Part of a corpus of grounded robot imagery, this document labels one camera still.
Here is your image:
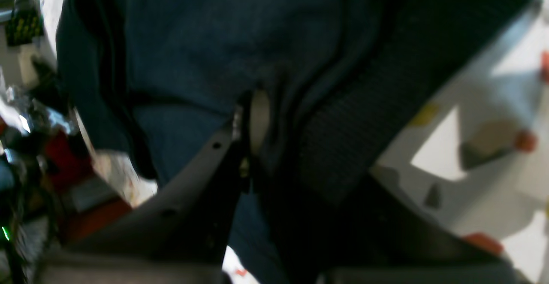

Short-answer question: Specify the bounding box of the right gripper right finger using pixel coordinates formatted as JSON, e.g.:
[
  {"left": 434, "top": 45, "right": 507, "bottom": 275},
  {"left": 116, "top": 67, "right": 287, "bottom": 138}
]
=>
[{"left": 317, "top": 177, "right": 524, "bottom": 284}]

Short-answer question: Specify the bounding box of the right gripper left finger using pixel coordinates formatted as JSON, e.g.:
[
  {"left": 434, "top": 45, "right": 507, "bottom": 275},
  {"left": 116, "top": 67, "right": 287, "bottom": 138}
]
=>
[{"left": 35, "top": 90, "right": 269, "bottom": 284}]

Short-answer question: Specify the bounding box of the black t-shirt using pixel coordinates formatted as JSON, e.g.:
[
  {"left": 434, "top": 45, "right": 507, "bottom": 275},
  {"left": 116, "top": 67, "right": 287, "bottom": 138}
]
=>
[{"left": 56, "top": 0, "right": 543, "bottom": 284}]

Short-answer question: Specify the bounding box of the terrazzo patterned tablecloth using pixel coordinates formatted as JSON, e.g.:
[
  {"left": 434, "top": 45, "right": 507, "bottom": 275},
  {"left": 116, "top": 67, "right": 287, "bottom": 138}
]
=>
[{"left": 39, "top": 0, "right": 549, "bottom": 284}]

